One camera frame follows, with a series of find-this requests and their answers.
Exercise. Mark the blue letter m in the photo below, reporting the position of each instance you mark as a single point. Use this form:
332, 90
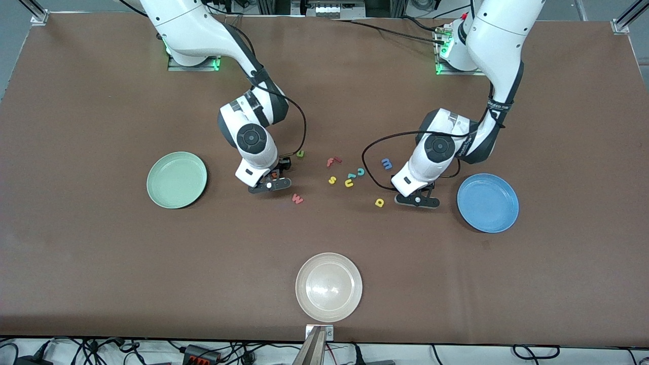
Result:
387, 163

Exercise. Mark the pink letter w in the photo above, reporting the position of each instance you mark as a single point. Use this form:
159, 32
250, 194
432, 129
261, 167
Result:
297, 198

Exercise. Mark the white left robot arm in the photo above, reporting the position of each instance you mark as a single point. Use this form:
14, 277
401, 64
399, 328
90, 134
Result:
499, 45

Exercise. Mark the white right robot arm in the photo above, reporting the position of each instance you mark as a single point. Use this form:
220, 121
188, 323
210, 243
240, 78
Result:
192, 25

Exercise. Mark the blue plate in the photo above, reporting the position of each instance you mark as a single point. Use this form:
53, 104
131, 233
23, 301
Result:
488, 203

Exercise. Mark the green plate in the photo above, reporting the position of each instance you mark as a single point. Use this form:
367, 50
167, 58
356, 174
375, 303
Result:
177, 180

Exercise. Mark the brown table cover mat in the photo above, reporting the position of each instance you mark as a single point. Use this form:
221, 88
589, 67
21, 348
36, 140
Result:
324, 101

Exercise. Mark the white plate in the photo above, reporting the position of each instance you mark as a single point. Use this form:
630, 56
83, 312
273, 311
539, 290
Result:
329, 287

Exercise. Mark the metal connector device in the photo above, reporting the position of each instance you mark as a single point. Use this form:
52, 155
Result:
329, 10

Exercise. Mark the black power plug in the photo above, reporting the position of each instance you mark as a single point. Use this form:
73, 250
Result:
247, 358

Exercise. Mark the black power strip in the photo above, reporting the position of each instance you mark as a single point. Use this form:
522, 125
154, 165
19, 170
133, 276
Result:
200, 355

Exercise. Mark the black power adapter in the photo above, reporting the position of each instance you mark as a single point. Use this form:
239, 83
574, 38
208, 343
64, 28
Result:
33, 361

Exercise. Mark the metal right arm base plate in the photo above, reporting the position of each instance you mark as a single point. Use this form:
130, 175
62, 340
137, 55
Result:
203, 67

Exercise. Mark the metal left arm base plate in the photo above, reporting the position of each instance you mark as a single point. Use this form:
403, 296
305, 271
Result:
456, 73

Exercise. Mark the small metal mount bracket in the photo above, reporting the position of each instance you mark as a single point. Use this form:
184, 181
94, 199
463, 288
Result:
328, 333

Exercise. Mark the aluminium camera mount beam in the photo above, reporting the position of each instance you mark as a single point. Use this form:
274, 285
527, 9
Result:
312, 352

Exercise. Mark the aluminium corner post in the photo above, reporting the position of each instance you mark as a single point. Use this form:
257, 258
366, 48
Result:
39, 17
618, 25

